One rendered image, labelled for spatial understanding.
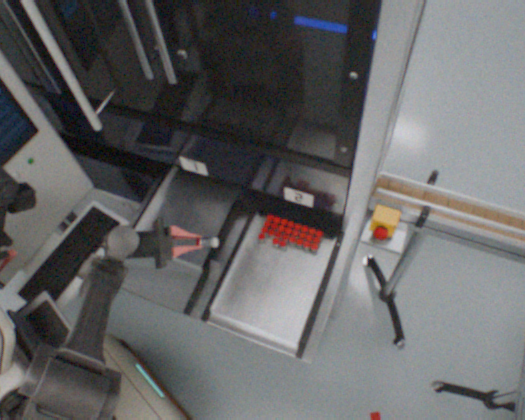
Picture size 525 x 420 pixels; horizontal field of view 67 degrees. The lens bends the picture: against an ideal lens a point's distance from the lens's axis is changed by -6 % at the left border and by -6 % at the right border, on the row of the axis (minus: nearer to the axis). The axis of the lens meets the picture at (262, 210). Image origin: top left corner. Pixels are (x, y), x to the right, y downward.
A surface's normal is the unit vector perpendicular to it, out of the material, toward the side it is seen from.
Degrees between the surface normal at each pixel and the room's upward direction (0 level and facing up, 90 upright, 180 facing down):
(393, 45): 90
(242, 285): 0
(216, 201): 0
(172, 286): 0
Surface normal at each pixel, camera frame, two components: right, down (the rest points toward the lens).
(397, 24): -0.37, 0.81
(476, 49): -0.07, -0.51
